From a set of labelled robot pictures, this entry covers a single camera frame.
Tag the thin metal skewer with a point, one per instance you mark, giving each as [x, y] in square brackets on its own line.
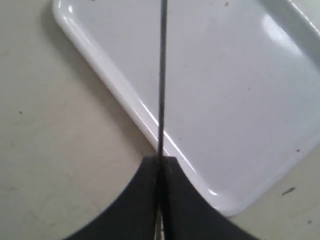
[162, 79]

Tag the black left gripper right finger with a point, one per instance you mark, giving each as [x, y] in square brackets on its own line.
[186, 215]

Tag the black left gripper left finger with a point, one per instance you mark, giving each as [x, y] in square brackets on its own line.
[132, 216]

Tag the white rectangular plastic tray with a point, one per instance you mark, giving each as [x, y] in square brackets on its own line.
[242, 88]

